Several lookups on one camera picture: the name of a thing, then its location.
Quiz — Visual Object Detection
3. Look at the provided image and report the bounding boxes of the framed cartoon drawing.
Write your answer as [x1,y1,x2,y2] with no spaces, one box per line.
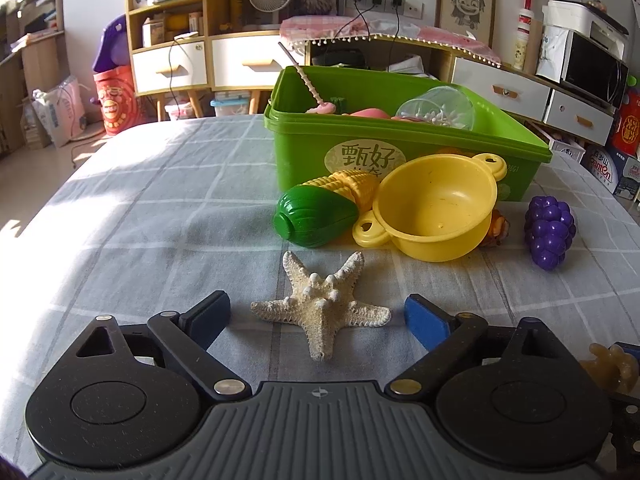
[434,0,497,44]

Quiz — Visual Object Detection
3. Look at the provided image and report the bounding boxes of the wooden TV stand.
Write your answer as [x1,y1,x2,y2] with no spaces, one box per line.
[279,35,631,134]

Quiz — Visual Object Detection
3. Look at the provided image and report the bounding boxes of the coral pink toy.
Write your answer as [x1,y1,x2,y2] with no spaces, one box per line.
[349,106,392,121]

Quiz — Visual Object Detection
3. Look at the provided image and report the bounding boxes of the black microwave oven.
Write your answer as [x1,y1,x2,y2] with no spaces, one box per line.
[559,30,630,109]

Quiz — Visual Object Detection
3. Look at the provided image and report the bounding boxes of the clear cotton swab container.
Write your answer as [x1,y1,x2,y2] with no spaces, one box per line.
[394,85,475,131]

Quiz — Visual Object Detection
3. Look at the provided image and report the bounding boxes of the white sack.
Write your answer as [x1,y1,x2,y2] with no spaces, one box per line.
[32,76,86,149]

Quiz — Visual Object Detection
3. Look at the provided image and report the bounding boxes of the black power cable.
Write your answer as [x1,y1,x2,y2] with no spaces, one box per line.
[166,34,198,122]

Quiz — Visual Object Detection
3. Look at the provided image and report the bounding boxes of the orange brown toy creature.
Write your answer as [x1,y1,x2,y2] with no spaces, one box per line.
[479,208,512,250]

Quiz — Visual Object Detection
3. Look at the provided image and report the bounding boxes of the white drawer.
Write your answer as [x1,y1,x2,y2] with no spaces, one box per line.
[132,41,209,95]
[210,35,297,90]
[449,57,554,122]
[543,91,616,134]

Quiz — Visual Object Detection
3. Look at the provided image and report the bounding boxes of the clear box with blue lid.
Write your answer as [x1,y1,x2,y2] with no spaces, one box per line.
[209,97,251,119]

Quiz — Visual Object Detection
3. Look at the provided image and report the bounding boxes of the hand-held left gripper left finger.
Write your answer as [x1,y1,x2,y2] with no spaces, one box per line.
[74,290,253,401]

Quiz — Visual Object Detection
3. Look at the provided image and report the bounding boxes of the white printed bottle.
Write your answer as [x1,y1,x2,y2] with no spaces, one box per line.
[512,7,532,72]

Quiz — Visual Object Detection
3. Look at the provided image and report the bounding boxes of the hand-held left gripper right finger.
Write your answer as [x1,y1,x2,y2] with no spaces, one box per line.
[385,294,582,401]

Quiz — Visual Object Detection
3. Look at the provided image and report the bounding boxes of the green plastic storage bin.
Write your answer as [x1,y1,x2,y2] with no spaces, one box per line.
[264,65,554,207]

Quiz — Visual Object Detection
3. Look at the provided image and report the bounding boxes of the purple plastic item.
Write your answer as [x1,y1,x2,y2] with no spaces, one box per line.
[92,14,129,74]

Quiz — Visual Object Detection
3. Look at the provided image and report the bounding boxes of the wooden shelf cabinet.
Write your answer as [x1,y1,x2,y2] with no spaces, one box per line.
[125,0,301,122]

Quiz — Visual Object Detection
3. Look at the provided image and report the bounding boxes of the red printed bag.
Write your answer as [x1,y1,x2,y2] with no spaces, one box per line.
[93,67,139,136]

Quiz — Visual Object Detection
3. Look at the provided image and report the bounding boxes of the pink fringed cloth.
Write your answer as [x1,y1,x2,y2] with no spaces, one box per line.
[278,15,504,69]

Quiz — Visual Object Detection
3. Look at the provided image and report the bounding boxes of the white plastic crate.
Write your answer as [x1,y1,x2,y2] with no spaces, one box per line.
[547,132,586,164]

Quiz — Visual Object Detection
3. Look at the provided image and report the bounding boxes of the toy corn cob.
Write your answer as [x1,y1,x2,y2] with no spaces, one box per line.
[272,169,382,250]

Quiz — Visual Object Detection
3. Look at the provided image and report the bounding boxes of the pink beaded toy wand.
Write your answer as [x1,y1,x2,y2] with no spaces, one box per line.
[277,41,337,115]

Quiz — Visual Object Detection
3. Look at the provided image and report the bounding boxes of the yellow toy pot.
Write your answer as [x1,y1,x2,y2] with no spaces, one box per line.
[352,152,508,263]

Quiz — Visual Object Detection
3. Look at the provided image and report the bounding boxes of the wall power outlets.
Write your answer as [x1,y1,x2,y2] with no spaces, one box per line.
[351,0,424,17]

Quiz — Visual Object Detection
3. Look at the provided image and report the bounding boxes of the beige starfish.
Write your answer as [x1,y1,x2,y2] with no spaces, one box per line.
[250,250,393,363]

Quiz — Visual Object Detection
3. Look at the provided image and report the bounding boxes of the purple toy grapes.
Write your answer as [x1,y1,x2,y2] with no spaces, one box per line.
[523,196,578,271]

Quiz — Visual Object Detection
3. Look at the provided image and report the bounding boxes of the wooden bookshelf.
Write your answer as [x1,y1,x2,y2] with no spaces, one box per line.
[0,0,69,157]

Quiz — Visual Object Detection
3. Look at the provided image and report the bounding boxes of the white appliance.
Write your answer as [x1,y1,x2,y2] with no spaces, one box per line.
[542,0,629,61]

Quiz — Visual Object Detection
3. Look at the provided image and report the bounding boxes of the amber translucent toy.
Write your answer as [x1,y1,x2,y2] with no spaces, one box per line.
[579,342,640,395]

